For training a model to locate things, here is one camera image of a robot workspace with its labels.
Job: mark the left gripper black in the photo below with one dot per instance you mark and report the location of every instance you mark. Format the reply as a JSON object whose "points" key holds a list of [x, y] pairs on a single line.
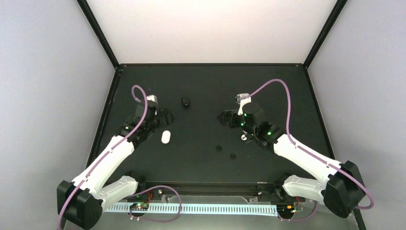
{"points": [[162, 122]]}

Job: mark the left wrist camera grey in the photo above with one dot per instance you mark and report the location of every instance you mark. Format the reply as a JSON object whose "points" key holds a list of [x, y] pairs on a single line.
{"points": [[152, 98]]}

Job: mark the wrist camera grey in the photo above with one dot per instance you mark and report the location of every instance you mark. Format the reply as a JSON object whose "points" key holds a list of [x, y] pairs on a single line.
{"points": [[241, 96], [152, 98]]}

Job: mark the left circuit board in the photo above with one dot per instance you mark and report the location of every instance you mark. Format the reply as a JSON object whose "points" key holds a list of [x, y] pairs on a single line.
{"points": [[139, 207]]}

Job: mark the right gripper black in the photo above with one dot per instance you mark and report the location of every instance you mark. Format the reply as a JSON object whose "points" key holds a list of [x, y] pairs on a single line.
{"points": [[231, 113]]}

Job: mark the black frame post left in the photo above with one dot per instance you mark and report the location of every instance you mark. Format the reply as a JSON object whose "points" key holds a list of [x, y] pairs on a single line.
{"points": [[86, 9]]}

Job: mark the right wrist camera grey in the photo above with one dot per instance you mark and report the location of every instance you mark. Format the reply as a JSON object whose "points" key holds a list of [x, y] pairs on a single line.
{"points": [[241, 96]]}

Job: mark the black frame post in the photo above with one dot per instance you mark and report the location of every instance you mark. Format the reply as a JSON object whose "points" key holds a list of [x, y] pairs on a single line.
{"points": [[86, 9], [331, 19]]}

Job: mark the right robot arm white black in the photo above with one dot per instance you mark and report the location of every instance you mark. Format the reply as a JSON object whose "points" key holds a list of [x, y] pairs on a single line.
{"points": [[336, 185]]}

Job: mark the black frame post right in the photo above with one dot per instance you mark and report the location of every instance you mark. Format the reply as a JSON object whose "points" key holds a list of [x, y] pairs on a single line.
{"points": [[331, 19]]}

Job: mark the circuit board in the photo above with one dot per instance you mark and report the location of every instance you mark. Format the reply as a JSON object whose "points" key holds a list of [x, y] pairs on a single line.
{"points": [[289, 209], [139, 207]]}

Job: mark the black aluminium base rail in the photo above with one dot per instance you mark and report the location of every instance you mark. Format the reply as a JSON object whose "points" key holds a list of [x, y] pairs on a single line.
{"points": [[261, 189]]}

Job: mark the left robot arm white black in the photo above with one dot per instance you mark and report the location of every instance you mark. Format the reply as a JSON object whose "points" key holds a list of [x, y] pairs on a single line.
{"points": [[83, 200]]}

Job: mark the white earbud charging case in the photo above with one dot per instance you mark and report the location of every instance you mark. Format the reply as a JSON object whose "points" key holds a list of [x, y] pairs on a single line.
{"points": [[166, 136]]}

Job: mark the white slotted cable duct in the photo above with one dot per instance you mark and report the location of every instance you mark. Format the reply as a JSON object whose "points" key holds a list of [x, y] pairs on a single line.
{"points": [[212, 209]]}

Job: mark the right circuit board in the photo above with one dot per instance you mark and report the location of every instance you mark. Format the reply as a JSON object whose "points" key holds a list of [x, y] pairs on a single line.
{"points": [[289, 209]]}

